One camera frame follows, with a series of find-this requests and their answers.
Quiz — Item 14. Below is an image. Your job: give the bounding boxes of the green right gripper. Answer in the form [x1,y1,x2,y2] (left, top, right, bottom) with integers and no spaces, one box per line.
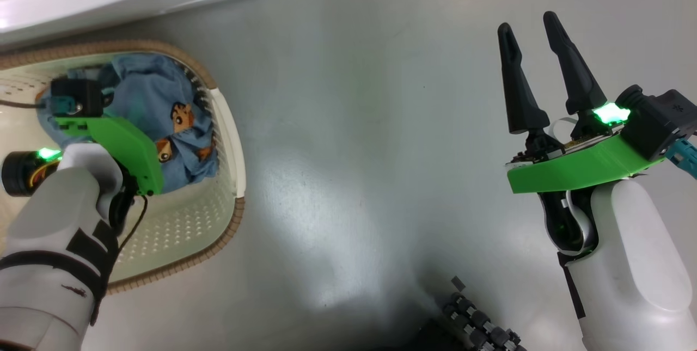
[497,11,666,257]

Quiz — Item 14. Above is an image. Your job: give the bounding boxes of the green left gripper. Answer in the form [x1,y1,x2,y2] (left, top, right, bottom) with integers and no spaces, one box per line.
[54,114,164,197]

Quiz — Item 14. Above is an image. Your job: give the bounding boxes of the blue cartoon print garment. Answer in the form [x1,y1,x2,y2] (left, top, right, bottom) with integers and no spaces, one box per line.
[37,53,220,195]

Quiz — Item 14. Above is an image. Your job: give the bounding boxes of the cream perforated laundry basket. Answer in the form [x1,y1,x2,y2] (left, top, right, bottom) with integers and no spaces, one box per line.
[0,40,247,295]

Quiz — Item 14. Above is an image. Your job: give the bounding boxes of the thin black left camera cable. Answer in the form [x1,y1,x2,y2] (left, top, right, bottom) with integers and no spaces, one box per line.
[0,98,53,110]

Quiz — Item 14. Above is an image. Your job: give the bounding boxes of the teal right camera connector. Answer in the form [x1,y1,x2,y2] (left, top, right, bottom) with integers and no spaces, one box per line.
[665,139,697,181]

